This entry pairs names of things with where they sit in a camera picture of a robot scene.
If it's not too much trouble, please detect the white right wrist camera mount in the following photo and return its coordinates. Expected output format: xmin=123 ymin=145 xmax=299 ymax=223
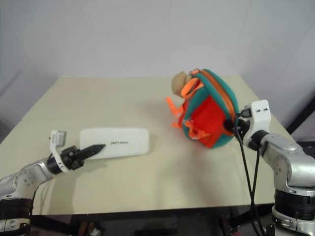
xmin=249 ymin=99 xmax=272 ymax=138

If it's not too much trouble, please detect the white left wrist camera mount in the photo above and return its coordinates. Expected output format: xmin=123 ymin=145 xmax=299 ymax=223
xmin=50 ymin=130 xmax=68 ymax=173

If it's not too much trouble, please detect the orange and teal backpack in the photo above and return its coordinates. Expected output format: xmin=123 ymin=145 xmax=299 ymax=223
xmin=165 ymin=68 xmax=239 ymax=150

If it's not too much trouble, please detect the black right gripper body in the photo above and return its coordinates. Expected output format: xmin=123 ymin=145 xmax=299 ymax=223
xmin=235 ymin=117 xmax=252 ymax=144

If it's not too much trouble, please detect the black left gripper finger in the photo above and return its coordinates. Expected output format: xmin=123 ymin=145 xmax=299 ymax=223
xmin=81 ymin=148 xmax=104 ymax=161
xmin=80 ymin=143 xmax=107 ymax=156

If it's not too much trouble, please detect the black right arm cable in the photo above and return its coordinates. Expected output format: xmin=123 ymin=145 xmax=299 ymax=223
xmin=235 ymin=108 xmax=268 ymax=236

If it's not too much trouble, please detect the dark table frame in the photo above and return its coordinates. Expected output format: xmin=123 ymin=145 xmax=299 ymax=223
xmin=29 ymin=203 xmax=276 ymax=236

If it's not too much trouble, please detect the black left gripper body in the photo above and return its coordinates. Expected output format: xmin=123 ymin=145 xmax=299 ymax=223
xmin=61 ymin=146 xmax=86 ymax=171

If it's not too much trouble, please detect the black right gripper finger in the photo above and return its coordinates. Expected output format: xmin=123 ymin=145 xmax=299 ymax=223
xmin=222 ymin=118 xmax=237 ymax=132

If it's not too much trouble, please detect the black slanted stand leg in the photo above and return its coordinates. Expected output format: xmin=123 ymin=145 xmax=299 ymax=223
xmin=286 ymin=94 xmax=315 ymax=136

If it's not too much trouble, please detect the beige plush toy head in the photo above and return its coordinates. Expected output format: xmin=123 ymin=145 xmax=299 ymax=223
xmin=171 ymin=71 xmax=193 ymax=96

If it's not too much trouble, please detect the white rectangular box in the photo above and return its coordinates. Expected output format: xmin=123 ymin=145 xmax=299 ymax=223
xmin=79 ymin=126 xmax=151 ymax=161

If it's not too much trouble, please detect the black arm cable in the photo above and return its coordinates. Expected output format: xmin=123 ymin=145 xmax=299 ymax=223
xmin=235 ymin=108 xmax=268 ymax=236
xmin=30 ymin=152 xmax=54 ymax=217

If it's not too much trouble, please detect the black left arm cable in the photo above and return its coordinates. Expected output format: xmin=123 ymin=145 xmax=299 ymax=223
xmin=30 ymin=152 xmax=54 ymax=217

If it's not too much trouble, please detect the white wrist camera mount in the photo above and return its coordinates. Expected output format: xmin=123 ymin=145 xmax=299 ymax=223
xmin=50 ymin=130 xmax=68 ymax=173
xmin=249 ymin=99 xmax=272 ymax=138

